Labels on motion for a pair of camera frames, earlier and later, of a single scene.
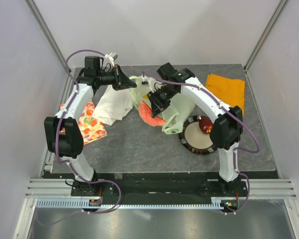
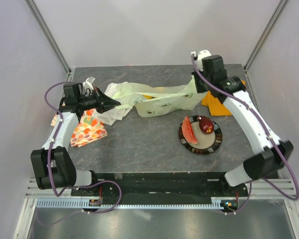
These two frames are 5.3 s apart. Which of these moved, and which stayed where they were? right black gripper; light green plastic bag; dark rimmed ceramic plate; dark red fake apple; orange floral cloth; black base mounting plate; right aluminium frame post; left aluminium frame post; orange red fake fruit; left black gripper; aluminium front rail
Moved: right black gripper; orange red fake fruit; left black gripper; light green plastic bag
Stayed: black base mounting plate; dark red fake apple; left aluminium frame post; right aluminium frame post; dark rimmed ceramic plate; aluminium front rail; orange floral cloth
